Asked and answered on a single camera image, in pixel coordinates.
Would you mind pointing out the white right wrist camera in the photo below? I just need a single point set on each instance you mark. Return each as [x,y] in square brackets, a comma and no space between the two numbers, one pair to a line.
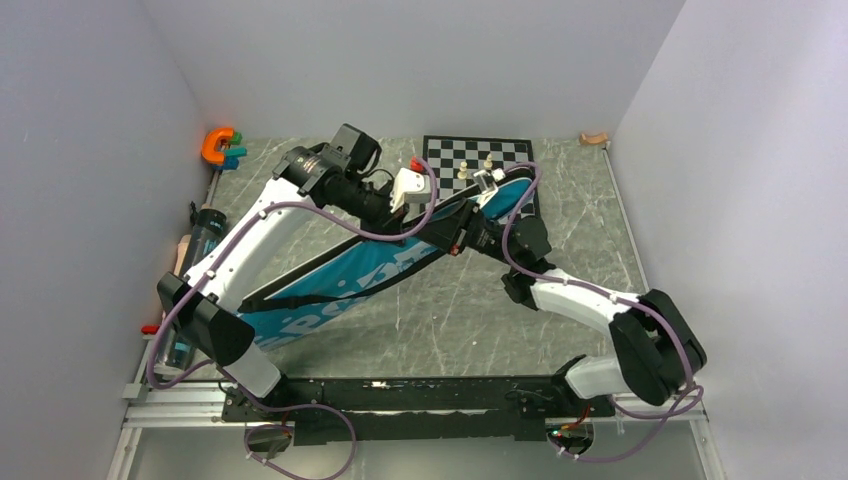
[487,182]

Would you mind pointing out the beige wooden handle tool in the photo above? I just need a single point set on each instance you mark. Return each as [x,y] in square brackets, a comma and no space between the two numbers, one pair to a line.
[182,264]

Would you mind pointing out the blue racket bag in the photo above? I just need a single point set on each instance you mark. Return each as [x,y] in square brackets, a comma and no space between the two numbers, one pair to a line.
[347,274]

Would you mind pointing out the black shuttlecock tube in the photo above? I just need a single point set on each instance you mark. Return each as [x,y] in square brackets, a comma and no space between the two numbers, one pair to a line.
[208,229]

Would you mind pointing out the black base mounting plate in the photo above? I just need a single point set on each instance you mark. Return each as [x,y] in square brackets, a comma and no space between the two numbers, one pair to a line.
[321,410]

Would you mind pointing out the cream chess pawn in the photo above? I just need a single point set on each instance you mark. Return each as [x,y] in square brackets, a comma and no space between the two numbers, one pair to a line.
[462,172]

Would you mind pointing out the aluminium frame rail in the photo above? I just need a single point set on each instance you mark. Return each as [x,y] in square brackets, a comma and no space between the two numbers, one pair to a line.
[187,405]

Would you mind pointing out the black white chessboard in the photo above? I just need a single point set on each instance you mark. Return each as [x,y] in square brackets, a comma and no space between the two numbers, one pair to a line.
[444,154]

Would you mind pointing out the tan wooden arch block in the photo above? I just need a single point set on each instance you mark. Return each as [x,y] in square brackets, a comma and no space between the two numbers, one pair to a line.
[601,139]

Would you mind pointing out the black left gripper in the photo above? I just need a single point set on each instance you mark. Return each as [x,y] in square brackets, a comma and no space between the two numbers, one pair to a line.
[387,222]

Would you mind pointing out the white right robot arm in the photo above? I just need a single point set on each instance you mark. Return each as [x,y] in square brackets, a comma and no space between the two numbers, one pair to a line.
[655,352]

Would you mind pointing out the green teal toy blocks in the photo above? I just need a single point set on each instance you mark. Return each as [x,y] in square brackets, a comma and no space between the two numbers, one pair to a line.
[233,151]

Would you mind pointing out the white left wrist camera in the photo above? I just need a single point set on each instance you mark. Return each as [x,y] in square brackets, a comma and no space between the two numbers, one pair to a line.
[411,186]

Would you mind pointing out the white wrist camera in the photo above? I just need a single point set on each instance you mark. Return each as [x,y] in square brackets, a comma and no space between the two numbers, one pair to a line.
[411,186]
[487,182]

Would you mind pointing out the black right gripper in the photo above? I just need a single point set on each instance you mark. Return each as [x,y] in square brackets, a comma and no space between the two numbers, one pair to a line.
[449,232]

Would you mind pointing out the orange magnet toy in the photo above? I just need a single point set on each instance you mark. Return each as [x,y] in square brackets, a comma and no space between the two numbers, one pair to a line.
[214,145]

